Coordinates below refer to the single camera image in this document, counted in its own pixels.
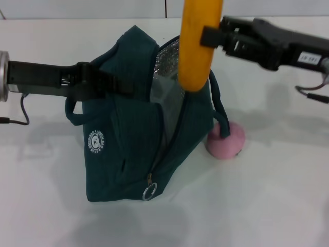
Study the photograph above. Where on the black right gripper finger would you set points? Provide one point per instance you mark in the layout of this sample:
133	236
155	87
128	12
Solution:
213	37
234	22

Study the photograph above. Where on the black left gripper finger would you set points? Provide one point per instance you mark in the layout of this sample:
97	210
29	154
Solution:
84	92
115	83

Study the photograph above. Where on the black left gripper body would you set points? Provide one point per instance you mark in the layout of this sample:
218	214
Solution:
38	77

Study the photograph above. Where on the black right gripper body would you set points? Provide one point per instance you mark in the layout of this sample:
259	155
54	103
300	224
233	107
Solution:
270	43

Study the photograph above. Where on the yellow banana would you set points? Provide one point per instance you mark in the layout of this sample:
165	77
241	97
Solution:
195	51

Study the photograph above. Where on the dark teal insulated lunch bag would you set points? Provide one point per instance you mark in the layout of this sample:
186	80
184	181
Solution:
120	133

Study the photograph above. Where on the pink toy peach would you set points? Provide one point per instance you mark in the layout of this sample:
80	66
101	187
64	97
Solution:
231	149

